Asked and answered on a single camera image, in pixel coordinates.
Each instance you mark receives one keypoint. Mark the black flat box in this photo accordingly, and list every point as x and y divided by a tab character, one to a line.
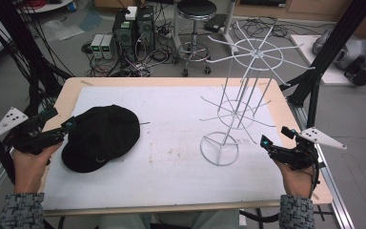
215	23

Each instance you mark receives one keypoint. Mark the person's legs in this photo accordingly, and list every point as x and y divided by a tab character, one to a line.
124	221

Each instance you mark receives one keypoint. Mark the person's right hand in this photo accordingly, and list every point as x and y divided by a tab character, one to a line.
297	183

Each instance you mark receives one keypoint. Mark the white box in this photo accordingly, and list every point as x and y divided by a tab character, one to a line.
131	12

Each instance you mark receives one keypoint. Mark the white floor board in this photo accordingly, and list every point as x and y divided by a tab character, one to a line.
330	76

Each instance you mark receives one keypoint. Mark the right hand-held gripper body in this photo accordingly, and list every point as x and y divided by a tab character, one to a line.
298	156

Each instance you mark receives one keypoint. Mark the aluminium rail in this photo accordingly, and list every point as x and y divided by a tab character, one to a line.
333	191

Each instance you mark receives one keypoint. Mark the wooden table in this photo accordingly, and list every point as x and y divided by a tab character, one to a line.
171	81

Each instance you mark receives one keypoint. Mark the black computer tower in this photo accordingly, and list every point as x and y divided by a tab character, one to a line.
146	28
124	35

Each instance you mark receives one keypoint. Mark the black round stool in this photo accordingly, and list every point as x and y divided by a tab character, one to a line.
195	11

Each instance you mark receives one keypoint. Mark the black metal frame post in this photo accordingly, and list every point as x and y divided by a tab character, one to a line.
19	41
333	44

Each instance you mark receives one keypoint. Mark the clear plastic sheet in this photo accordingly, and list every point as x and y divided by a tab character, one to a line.
62	30

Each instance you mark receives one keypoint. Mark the black device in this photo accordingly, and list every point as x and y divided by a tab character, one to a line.
360	73

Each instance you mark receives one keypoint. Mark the white power supply unit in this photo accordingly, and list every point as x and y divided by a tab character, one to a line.
96	46
107	46

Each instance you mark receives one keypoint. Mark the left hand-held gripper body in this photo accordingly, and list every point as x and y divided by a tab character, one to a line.
28	136

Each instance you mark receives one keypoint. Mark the person's left hand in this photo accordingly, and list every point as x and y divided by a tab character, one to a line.
28	171

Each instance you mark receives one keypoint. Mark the blue tape roll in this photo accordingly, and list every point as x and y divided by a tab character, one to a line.
72	6

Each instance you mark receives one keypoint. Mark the white foam mat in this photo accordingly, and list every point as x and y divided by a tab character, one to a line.
171	171

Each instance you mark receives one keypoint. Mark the black baseball cap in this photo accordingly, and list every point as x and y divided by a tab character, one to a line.
105	136

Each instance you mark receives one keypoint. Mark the white round table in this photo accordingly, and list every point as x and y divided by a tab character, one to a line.
44	6

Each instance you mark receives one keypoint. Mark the grey device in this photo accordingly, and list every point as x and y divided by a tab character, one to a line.
352	47

